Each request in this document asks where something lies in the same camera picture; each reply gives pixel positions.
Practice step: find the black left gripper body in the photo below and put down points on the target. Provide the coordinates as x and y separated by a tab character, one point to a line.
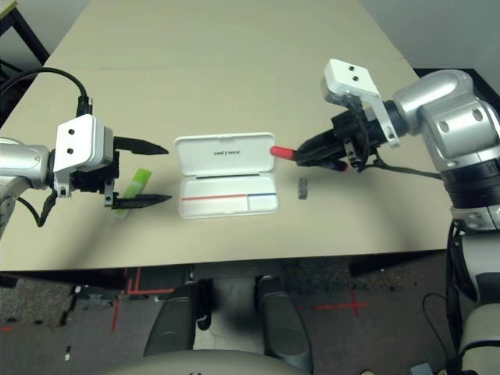
93	177

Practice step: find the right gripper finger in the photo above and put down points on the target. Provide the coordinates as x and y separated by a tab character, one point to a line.
324	144
320	160

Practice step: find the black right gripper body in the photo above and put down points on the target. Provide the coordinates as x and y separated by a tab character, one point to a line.
357	133

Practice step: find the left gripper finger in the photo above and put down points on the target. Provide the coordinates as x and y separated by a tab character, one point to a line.
136	201
136	145

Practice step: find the green highlighter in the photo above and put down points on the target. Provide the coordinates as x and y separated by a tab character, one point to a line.
140	177

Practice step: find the red black whiteboard marker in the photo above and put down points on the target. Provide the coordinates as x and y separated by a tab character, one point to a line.
281	152

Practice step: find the white plastic pencil case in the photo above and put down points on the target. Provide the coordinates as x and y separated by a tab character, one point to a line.
222	152

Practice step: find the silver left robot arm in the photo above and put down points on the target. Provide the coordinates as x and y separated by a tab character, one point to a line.
23	164

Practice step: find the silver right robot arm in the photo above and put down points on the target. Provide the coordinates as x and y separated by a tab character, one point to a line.
449	113

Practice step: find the black tripod stand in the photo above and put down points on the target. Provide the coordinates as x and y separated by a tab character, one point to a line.
9	70

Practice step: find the dark grey right robot leg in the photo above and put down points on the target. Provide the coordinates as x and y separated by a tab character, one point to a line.
283	320

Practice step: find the small white floor scrap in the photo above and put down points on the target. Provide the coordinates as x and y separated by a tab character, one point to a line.
68	351

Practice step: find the grey robot torso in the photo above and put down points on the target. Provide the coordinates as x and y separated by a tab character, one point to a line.
195	363

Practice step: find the small blue grey box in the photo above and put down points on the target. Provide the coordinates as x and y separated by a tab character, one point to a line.
420	369

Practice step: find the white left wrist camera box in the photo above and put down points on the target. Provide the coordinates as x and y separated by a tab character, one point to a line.
78	144

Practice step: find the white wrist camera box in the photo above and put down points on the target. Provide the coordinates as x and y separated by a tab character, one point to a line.
347	78
78	144

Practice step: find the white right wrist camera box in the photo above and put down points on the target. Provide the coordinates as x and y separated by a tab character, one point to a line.
347	78

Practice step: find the side table with black frame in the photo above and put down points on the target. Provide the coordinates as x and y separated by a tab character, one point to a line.
35	39

